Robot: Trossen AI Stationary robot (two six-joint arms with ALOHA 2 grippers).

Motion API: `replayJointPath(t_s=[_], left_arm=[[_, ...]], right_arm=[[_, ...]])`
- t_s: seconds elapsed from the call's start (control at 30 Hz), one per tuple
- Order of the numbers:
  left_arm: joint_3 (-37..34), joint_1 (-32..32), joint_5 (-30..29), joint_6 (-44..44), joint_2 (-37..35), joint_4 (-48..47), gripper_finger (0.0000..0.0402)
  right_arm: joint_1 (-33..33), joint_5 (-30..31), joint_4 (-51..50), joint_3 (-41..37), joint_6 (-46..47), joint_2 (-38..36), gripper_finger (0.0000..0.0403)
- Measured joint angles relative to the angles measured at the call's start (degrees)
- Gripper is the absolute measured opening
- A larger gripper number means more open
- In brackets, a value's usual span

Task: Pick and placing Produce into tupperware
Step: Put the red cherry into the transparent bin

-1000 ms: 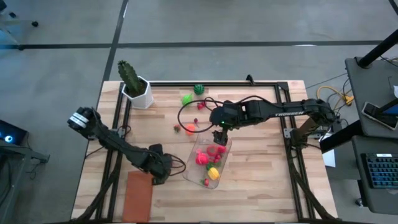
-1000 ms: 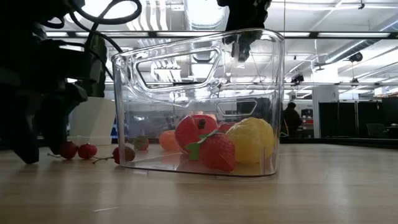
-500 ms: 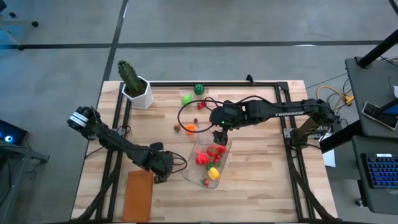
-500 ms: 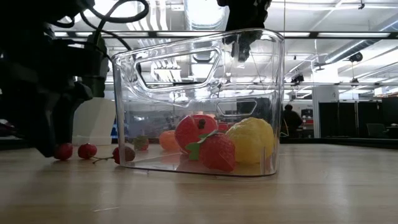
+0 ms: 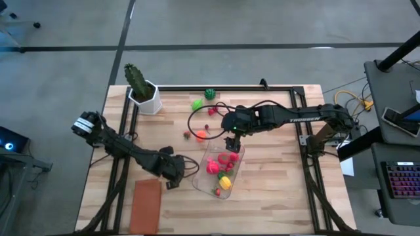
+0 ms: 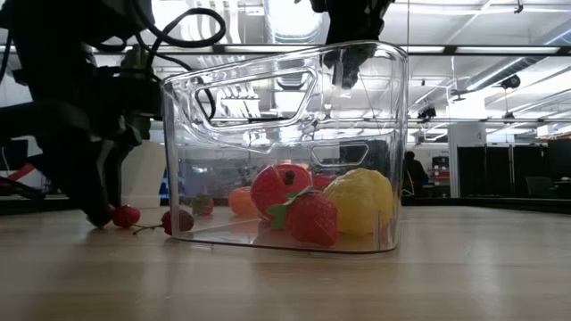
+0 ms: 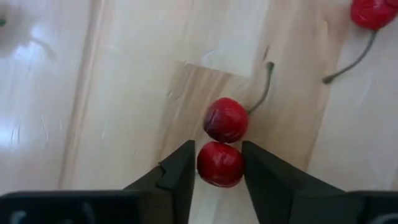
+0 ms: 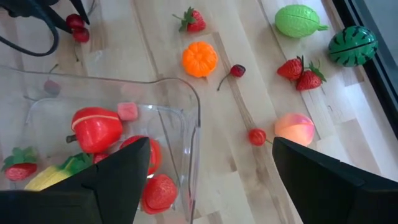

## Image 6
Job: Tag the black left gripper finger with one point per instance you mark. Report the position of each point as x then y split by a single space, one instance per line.
85 187
119 174

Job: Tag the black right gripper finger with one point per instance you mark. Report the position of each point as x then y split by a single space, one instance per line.
340 71
359 62

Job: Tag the small red toy cherry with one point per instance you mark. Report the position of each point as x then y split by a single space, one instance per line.
126 216
183 221

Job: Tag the red toy strawberry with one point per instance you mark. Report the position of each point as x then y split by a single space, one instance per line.
203 206

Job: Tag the strawberry with green cap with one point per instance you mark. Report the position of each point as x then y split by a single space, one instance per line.
322 181

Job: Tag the orange toy tangerine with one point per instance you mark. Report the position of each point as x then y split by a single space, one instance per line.
241 201

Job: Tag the yellow toy fruit green top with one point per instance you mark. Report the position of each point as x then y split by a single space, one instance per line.
361 200

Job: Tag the red toy apple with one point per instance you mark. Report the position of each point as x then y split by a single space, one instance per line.
272 187

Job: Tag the strawberry with long leaf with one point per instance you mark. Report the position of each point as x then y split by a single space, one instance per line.
312 218

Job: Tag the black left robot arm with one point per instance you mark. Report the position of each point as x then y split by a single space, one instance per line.
53 44

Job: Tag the clear plastic container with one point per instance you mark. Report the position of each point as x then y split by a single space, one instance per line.
223 169

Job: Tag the person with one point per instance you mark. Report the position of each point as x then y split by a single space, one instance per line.
415 171

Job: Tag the long ceiling light fixture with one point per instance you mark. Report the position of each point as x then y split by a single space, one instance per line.
504 50

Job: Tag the white column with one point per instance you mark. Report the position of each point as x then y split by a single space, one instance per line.
466 165

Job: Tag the dark office chair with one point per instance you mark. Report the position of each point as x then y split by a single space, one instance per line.
540 185

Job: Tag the black ceiling camera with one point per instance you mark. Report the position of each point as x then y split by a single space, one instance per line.
510 81

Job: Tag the black partition wall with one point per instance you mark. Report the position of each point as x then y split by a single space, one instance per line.
499 169

